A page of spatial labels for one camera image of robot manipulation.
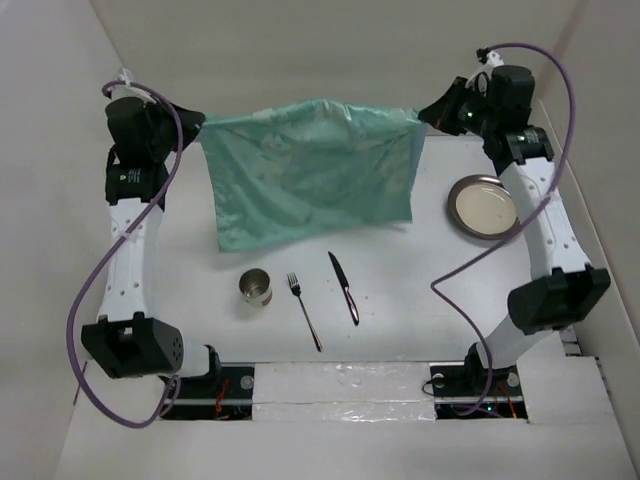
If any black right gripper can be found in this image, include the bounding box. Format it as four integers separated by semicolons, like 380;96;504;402
421;75;500;137

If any round metal plate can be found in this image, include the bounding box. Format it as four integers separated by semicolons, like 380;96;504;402
446;175;519;241

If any green satin tablecloth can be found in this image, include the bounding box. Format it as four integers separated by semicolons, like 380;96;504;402
198;99;424;252

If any steel cup with white band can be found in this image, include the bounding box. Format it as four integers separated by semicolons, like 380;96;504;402
238;268;272;308

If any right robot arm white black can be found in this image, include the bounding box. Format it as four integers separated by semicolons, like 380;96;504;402
418;65;611;395

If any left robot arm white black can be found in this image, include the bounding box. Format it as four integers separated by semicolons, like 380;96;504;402
81;97;223;397

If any light blue cloth napkin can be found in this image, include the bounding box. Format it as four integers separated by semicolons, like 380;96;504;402
409;124;428;191

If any silver fork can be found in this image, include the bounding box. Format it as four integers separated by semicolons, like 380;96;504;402
287;272;323;352

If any white foam front panel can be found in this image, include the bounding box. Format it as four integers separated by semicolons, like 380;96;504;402
252;362;436;423

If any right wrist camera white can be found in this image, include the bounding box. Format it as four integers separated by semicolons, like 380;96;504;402
466;47;504;89

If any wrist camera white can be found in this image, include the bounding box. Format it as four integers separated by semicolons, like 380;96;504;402
466;47;504;89
111;68;154;103

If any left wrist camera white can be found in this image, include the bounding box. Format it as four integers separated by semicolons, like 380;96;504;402
111;68;154;103

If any black handled table knife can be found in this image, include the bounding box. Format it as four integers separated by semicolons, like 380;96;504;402
328;252;360;326

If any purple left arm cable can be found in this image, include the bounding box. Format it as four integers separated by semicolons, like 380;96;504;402
66;82;184;430

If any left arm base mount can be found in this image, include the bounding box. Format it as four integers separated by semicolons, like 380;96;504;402
161;363;255;421

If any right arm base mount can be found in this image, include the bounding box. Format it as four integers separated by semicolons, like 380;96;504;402
422;361;528;420

